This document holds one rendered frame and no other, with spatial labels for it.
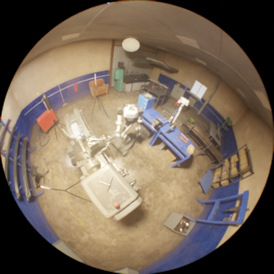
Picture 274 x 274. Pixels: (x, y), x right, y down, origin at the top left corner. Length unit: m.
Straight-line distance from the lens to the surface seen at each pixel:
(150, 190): 2.47
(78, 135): 1.67
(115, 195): 1.01
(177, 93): 6.99
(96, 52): 5.38
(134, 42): 4.04
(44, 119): 4.18
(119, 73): 5.18
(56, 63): 5.12
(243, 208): 2.68
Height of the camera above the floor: 2.34
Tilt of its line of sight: 54 degrees down
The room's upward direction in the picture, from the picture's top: 16 degrees clockwise
